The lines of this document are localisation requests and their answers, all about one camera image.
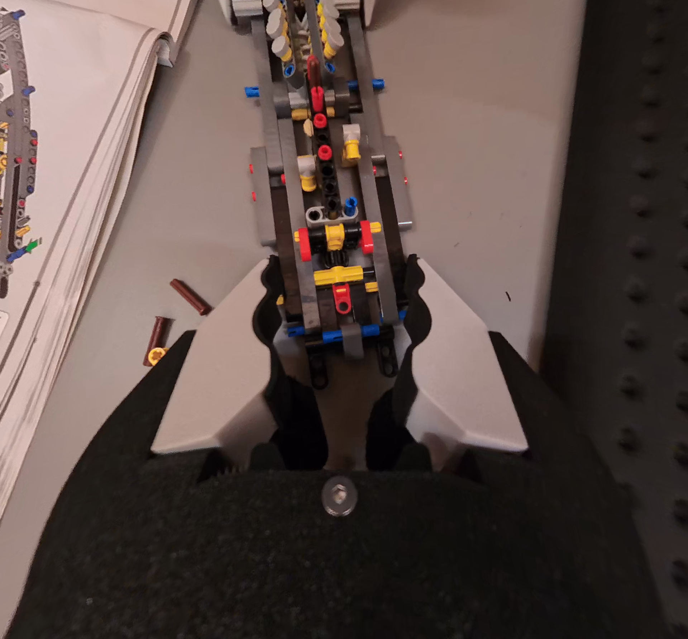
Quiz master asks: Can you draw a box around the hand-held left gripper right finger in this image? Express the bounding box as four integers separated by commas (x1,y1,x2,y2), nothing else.
365,254,530,470

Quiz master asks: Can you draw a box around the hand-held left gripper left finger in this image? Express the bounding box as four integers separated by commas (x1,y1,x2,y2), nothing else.
150,256,329,470

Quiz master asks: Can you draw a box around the multicoloured lego chassis assembly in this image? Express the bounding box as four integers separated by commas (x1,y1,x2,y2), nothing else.
231,0,401,389

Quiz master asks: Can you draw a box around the brown lego axle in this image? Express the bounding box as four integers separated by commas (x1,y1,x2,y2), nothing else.
170,279,214,317
143,316,172,369

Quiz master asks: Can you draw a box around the lego instruction booklet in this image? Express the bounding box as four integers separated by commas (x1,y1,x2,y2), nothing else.
0,0,209,519

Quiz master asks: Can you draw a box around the black perforated panel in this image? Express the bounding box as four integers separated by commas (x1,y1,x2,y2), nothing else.
539,0,688,639

